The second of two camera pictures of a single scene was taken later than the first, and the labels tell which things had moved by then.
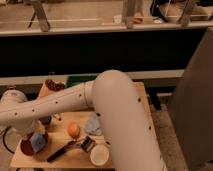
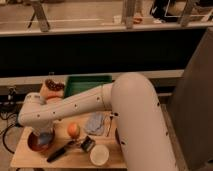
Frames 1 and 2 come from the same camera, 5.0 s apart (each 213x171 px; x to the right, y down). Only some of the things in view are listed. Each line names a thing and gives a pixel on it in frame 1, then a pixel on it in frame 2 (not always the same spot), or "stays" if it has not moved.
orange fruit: x=73 y=129 stays
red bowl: x=26 y=148 → x=42 y=141
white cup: x=99 y=155 stays
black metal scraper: x=88 y=144 stays
